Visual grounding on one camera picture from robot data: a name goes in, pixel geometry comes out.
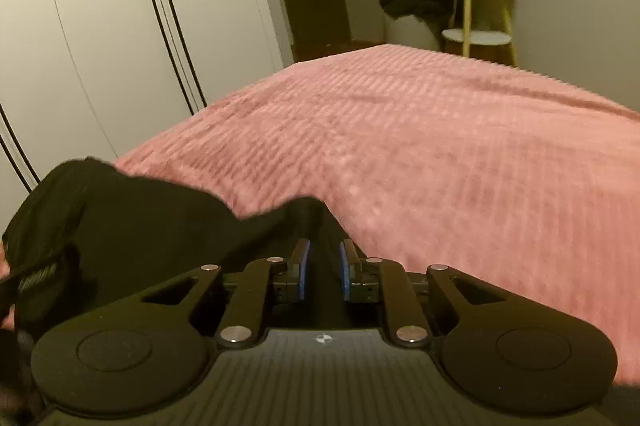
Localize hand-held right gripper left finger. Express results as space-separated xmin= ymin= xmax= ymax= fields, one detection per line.
xmin=141 ymin=237 xmax=313 ymax=349

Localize white round bin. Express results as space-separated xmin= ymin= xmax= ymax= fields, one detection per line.
xmin=383 ymin=12 xmax=442 ymax=53

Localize pink ribbed blanket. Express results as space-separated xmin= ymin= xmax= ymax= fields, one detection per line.
xmin=0 ymin=44 xmax=640 ymax=387

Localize white wardrobe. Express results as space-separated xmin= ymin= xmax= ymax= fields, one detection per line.
xmin=0 ymin=0 xmax=296 ymax=212

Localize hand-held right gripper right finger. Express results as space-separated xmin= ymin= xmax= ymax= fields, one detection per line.
xmin=339 ymin=239 xmax=501 ymax=349

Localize black pants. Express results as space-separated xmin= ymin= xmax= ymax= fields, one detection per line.
xmin=0 ymin=159 xmax=368 ymax=342

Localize round two-tier side table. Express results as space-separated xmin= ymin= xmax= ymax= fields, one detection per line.
xmin=429 ymin=0 xmax=518 ymax=67

